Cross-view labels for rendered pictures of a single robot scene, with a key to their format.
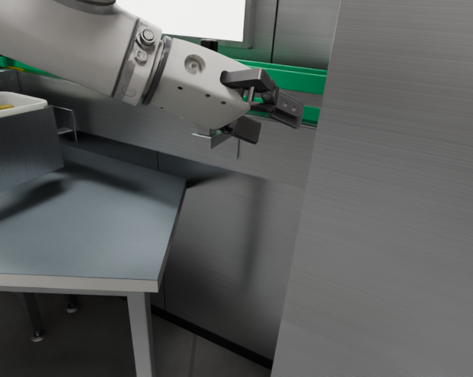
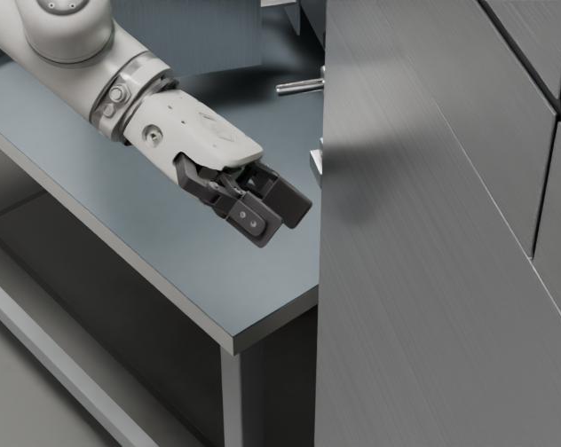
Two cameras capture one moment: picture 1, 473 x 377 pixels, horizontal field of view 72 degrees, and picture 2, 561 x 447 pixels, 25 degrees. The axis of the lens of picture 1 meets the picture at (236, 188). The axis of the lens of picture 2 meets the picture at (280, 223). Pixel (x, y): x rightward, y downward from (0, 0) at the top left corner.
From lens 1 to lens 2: 0.96 m
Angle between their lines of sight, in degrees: 44
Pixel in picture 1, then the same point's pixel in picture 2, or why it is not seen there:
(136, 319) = (228, 381)
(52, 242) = (170, 195)
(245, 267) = not seen: hidden behind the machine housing
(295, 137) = not seen: hidden behind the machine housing
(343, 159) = (331, 317)
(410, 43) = (351, 223)
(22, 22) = (23, 58)
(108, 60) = (80, 105)
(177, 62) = (137, 128)
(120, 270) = (204, 292)
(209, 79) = (161, 156)
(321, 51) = not seen: outside the picture
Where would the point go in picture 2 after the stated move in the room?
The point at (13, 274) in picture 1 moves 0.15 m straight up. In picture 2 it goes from (97, 219) to (85, 127)
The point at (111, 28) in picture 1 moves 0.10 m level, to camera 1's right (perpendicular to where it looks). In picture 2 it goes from (85, 79) to (150, 135)
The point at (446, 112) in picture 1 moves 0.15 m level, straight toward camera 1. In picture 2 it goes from (368, 330) to (169, 347)
